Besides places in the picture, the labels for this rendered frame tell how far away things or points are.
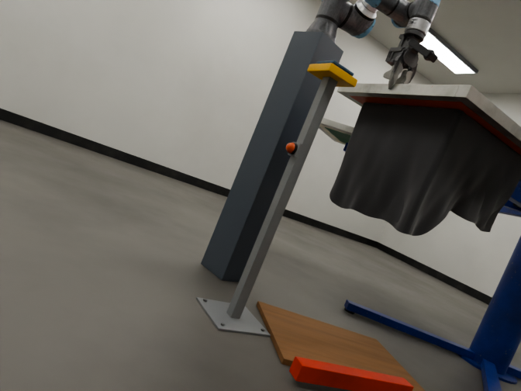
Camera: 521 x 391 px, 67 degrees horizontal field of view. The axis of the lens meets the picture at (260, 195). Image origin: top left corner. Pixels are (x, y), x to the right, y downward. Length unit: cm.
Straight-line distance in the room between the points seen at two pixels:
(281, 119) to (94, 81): 332
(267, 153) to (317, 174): 439
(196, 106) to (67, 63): 149
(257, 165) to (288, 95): 35
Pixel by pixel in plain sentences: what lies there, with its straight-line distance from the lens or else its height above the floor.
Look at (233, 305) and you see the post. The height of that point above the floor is 5.
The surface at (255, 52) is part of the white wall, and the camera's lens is 546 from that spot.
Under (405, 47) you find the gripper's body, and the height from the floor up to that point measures 112.
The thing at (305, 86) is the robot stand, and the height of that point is 96.
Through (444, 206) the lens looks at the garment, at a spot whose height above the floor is 66.
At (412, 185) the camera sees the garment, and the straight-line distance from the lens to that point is 140.
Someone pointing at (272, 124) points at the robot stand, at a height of 75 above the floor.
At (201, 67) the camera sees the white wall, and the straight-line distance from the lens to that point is 515.
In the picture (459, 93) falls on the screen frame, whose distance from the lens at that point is 132.
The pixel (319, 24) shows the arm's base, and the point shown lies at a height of 125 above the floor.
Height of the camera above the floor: 55
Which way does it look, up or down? 4 degrees down
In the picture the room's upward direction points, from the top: 22 degrees clockwise
